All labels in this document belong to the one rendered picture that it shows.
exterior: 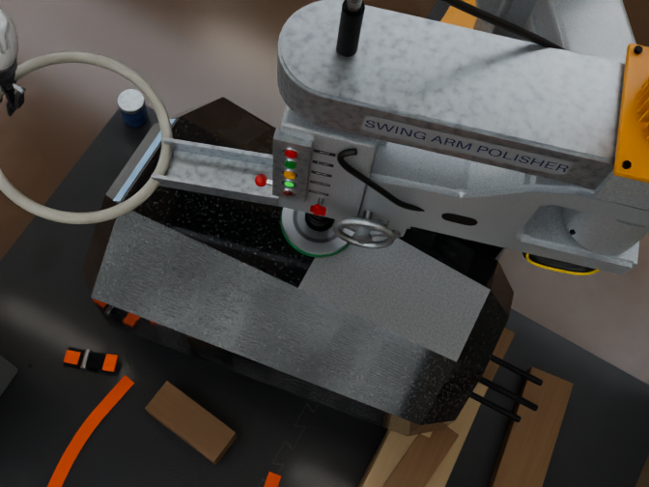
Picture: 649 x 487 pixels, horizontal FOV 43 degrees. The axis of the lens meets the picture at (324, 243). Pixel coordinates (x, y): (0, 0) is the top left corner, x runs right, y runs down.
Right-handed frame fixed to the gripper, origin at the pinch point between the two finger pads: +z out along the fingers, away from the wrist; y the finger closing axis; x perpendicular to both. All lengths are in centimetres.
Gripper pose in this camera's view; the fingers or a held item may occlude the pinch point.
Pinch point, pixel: (4, 101)
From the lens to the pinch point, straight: 244.1
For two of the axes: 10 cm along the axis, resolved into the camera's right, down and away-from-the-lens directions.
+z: -2.8, 2.9, 9.2
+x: 4.5, -8.0, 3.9
